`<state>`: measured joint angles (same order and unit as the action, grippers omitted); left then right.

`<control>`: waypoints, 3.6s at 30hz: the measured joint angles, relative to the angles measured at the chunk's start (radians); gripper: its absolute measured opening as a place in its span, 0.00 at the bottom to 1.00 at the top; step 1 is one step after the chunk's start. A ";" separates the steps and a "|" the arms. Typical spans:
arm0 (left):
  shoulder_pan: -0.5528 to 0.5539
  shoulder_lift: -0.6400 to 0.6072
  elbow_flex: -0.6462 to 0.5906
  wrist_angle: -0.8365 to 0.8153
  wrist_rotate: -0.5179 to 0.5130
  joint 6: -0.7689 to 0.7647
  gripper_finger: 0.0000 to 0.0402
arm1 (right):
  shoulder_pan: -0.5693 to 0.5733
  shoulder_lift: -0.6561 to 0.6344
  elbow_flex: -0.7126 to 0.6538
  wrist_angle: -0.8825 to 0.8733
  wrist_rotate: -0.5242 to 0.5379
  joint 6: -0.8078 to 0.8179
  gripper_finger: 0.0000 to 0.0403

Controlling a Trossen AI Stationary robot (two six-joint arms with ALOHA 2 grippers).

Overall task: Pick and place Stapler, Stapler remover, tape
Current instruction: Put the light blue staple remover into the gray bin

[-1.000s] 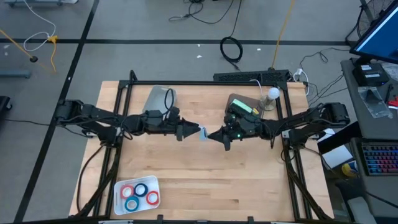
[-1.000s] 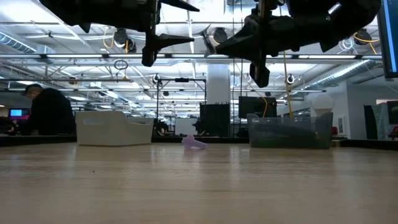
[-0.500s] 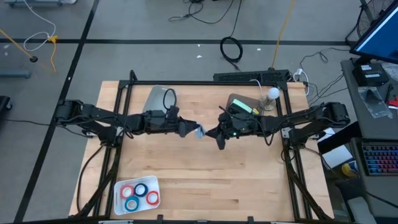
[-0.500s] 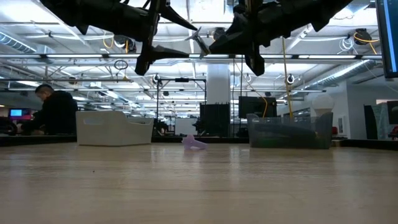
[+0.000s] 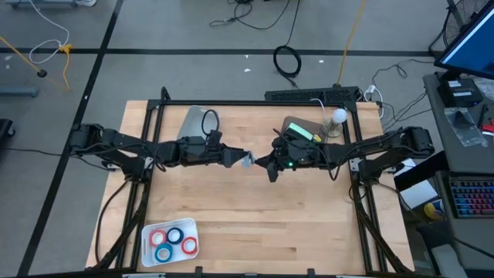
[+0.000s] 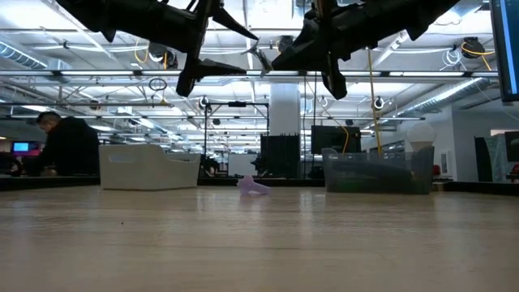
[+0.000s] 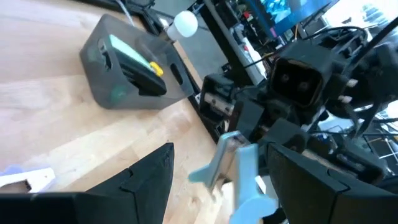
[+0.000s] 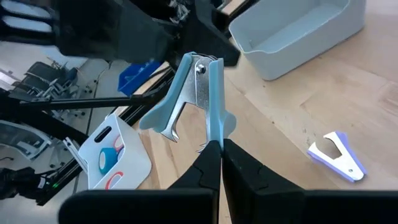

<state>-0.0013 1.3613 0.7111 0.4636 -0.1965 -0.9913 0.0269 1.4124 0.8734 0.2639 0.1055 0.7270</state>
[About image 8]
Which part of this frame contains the light grey plastic bin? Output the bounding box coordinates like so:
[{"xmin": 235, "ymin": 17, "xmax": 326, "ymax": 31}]
[{"xmin": 228, "ymin": 0, "xmax": 368, "ymax": 82}]

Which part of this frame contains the blue storage bin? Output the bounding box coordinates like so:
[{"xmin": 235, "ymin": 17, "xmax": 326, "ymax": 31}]
[{"xmin": 117, "ymin": 60, "xmax": 163, "ymax": 97}]

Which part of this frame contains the purple white staple remover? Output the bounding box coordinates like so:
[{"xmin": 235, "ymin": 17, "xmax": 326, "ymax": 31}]
[{"xmin": 307, "ymin": 130, "xmax": 369, "ymax": 183}]

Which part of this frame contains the light blue staple remover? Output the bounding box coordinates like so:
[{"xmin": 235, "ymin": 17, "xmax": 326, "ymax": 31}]
[{"xmin": 138, "ymin": 51, "xmax": 238, "ymax": 154}]

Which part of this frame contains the red tape roll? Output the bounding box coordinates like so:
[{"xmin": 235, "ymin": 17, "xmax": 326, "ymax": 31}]
[{"xmin": 104, "ymin": 170, "xmax": 125, "ymax": 190}]

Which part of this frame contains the black office chair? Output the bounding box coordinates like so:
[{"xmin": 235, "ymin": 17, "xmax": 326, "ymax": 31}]
[{"xmin": 23, "ymin": 60, "xmax": 78, "ymax": 100}]

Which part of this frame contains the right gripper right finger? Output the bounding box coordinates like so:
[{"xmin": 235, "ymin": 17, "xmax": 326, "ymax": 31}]
[{"xmin": 222, "ymin": 138, "xmax": 305, "ymax": 224}]

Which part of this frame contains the pink tape roll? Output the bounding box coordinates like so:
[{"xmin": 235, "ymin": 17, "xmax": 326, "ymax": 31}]
[{"xmin": 112, "ymin": 134, "xmax": 125, "ymax": 154}]

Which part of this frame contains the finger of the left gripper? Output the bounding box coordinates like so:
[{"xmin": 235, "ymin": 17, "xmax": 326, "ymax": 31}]
[
  {"xmin": 114, "ymin": 4, "xmax": 177, "ymax": 63},
  {"xmin": 189, "ymin": 0, "xmax": 242, "ymax": 68}
]

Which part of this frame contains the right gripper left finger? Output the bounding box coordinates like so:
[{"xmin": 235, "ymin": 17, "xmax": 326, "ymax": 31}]
[{"xmin": 167, "ymin": 139, "xmax": 223, "ymax": 224}]

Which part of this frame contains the teal tape roll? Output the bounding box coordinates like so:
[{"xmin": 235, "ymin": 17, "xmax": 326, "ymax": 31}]
[{"xmin": 98, "ymin": 147, "xmax": 119, "ymax": 175}]

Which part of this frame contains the white plastic bin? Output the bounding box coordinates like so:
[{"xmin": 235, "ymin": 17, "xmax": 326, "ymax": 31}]
[{"xmin": 77, "ymin": 112, "xmax": 153, "ymax": 191}]

